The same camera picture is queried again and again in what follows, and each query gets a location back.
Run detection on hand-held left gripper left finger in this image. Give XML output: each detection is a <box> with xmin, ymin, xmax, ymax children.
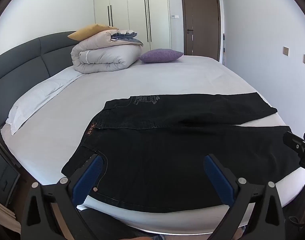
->
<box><xmin>20</xmin><ymin>153</ymin><xmax>104</xmax><ymax>240</ymax></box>

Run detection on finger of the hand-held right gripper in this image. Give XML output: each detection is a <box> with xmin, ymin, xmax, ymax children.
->
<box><xmin>283</xmin><ymin>131</ymin><xmax>305</xmax><ymax>173</ymax></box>

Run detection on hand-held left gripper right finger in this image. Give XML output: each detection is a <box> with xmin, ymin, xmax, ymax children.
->
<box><xmin>204</xmin><ymin>153</ymin><xmax>286</xmax><ymax>240</ymax></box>

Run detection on black denim pants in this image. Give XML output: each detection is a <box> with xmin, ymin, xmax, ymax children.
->
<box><xmin>61</xmin><ymin>92</ymin><xmax>305</xmax><ymax>213</ymax></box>

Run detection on dark nightstand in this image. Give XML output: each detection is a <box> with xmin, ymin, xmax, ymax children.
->
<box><xmin>0</xmin><ymin>150</ymin><xmax>21</xmax><ymax>202</ymax></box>

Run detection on white pillow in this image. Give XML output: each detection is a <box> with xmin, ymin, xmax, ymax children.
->
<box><xmin>5</xmin><ymin>69</ymin><xmax>85</xmax><ymax>136</ymax></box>

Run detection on bed with white sheet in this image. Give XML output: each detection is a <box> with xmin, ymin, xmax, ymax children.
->
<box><xmin>0</xmin><ymin>55</ymin><xmax>305</xmax><ymax>233</ymax></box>

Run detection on folded beige duvet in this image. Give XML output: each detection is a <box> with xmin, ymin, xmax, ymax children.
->
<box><xmin>71</xmin><ymin>29</ymin><xmax>144</xmax><ymax>74</ymax></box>

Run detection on grey upholstered headboard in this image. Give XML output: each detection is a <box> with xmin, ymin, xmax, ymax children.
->
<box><xmin>0</xmin><ymin>31</ymin><xmax>78</xmax><ymax>128</ymax></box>

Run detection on purple pillow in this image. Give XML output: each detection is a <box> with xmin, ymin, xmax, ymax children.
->
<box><xmin>139</xmin><ymin>49</ymin><xmax>184</xmax><ymax>64</ymax></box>

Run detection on yellow pillow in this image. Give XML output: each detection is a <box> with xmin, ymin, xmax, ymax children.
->
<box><xmin>67</xmin><ymin>24</ymin><xmax>119</xmax><ymax>41</ymax></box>

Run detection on brown door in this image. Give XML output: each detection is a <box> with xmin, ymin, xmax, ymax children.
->
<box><xmin>180</xmin><ymin>0</ymin><xmax>221</xmax><ymax>62</ymax></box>

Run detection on white wardrobe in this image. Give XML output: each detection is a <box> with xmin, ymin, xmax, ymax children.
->
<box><xmin>93</xmin><ymin>0</ymin><xmax>171</xmax><ymax>52</ymax></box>

